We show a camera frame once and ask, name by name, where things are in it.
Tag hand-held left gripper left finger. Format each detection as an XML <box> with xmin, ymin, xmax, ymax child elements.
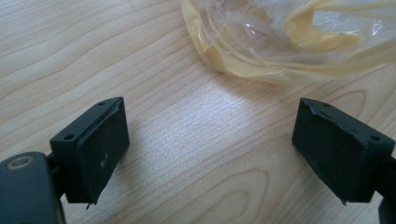
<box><xmin>49</xmin><ymin>96</ymin><xmax>131</xmax><ymax>209</ymax></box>

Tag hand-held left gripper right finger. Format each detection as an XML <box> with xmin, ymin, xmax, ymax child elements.
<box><xmin>291</xmin><ymin>97</ymin><xmax>396</xmax><ymax>206</ymax></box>

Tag translucent plastic trash bag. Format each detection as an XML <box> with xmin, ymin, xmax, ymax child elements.
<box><xmin>180</xmin><ymin>0</ymin><xmax>396</xmax><ymax>86</ymax></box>

